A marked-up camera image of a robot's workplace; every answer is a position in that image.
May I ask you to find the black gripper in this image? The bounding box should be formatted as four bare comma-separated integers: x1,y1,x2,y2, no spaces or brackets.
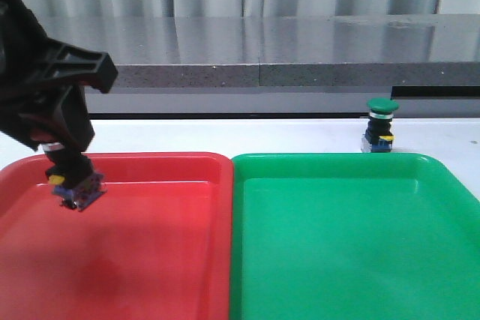
1,0,118,152

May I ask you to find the red mushroom push button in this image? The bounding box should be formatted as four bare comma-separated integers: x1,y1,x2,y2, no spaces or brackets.
30,127,108,212

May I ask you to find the red plastic tray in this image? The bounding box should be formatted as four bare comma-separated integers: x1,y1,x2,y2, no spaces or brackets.
1,153,233,319

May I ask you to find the grey granite counter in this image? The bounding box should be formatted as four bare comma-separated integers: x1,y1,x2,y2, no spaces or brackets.
40,15,479,118

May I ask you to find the green plastic tray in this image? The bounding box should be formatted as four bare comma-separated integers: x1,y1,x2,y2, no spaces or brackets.
229,153,479,319

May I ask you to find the green mushroom push button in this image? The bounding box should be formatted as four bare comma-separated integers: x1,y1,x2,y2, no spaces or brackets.
361,97,399,153

